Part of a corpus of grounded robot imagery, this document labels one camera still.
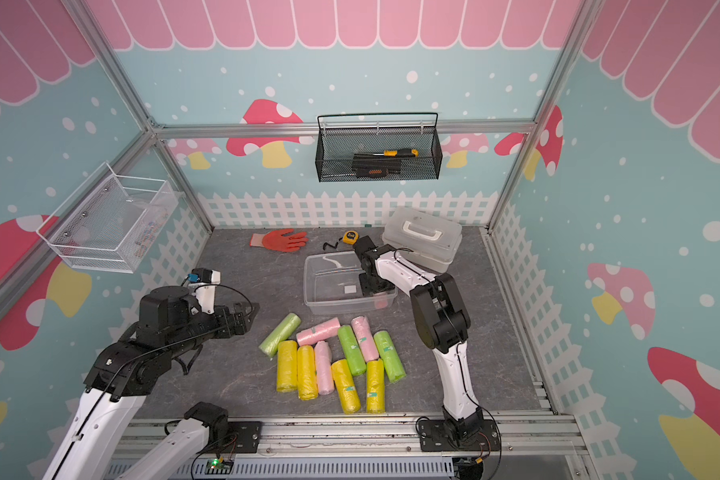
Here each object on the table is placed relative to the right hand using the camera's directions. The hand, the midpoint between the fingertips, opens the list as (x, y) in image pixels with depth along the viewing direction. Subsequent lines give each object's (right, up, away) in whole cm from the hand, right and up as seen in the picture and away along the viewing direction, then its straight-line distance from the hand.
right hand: (376, 287), depth 99 cm
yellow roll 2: (-19, -22, -18) cm, 34 cm away
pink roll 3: (-3, -13, -12) cm, 18 cm away
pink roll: (-18, -13, -11) cm, 24 cm away
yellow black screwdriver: (+5, +42, -8) cm, 43 cm away
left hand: (-32, -3, -31) cm, 44 cm away
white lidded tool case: (+20, +16, +2) cm, 26 cm away
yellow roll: (-25, -20, -16) cm, 36 cm away
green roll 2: (-7, -17, -14) cm, 23 cm away
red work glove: (-38, +17, +17) cm, 45 cm away
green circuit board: (-40, -41, -27) cm, 63 cm away
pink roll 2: (-16, -17, -15) cm, 28 cm away
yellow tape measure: (-10, +18, +16) cm, 26 cm away
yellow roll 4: (0, -24, -21) cm, 32 cm away
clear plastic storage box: (-15, 0, +3) cm, 16 cm away
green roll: (-27, -11, -9) cm, 31 cm away
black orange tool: (-1, +36, -11) cm, 37 cm away
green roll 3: (+5, -20, -16) cm, 26 cm away
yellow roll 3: (-8, -24, -21) cm, 33 cm away
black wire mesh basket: (-14, +46, 0) cm, 48 cm away
